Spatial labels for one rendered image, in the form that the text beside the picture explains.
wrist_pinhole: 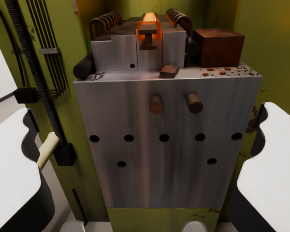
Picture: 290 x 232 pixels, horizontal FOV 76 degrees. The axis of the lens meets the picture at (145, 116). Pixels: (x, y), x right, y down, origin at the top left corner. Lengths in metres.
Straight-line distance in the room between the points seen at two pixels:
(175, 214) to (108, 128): 0.40
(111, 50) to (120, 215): 0.54
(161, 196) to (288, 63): 0.55
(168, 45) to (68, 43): 0.31
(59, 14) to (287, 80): 0.68
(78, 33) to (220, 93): 0.41
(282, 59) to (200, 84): 0.34
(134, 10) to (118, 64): 0.49
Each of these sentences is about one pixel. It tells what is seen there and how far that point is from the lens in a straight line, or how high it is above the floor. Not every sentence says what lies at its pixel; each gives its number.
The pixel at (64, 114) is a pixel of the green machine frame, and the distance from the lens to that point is 0.72.
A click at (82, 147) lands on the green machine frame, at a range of 0.80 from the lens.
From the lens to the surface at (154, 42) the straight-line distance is 0.34.
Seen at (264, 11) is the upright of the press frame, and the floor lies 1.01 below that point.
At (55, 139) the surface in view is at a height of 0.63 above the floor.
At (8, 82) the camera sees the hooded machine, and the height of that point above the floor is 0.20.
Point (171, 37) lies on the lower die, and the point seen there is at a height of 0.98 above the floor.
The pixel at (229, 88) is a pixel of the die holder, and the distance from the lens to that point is 0.42.
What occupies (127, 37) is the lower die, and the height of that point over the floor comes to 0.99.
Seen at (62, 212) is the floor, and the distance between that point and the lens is 1.33.
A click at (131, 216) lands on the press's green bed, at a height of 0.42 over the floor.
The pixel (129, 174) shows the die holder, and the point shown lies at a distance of 0.55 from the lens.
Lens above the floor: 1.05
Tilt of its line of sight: 32 degrees down
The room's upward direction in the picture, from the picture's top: 3 degrees counter-clockwise
